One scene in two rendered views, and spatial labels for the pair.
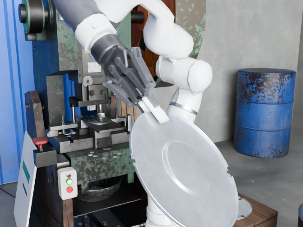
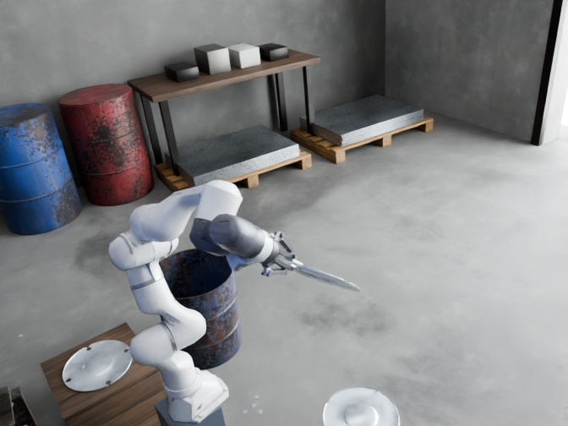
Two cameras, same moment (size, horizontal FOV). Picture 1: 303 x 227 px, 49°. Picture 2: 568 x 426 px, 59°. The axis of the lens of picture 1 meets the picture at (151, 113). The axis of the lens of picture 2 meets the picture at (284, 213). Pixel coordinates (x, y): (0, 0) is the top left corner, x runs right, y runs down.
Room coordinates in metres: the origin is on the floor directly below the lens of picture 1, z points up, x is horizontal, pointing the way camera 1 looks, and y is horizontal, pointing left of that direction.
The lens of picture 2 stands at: (0.70, 1.22, 1.92)
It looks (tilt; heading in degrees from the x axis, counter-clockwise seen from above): 30 degrees down; 271
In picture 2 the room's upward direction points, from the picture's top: 6 degrees counter-clockwise
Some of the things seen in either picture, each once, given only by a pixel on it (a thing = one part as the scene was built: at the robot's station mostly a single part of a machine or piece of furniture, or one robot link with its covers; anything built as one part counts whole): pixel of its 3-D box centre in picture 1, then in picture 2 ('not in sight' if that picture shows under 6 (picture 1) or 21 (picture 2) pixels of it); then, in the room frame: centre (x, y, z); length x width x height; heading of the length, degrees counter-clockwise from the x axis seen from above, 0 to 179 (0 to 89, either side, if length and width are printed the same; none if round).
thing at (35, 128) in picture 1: (41, 172); not in sight; (1.82, 0.64, 0.45); 0.92 x 0.12 x 0.90; 30
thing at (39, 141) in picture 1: (40, 147); not in sight; (1.47, 0.51, 0.72); 0.07 x 0.06 x 0.08; 30
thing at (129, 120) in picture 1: (129, 122); not in sight; (1.81, 0.13, 0.75); 0.03 x 0.03 x 0.10; 30
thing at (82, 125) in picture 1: (91, 120); not in sight; (1.83, 0.34, 0.76); 0.15 x 0.09 x 0.05; 120
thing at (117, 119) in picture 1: (118, 117); not in sight; (1.91, 0.20, 0.76); 0.17 x 0.06 x 0.10; 120
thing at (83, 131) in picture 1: (91, 126); not in sight; (1.83, 0.34, 0.72); 0.20 x 0.16 x 0.03; 120
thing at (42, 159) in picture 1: (46, 167); not in sight; (1.48, 0.50, 0.62); 0.10 x 0.06 x 0.20; 120
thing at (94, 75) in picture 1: (91, 71); not in sight; (1.79, 0.32, 1.04); 0.17 x 0.15 x 0.30; 30
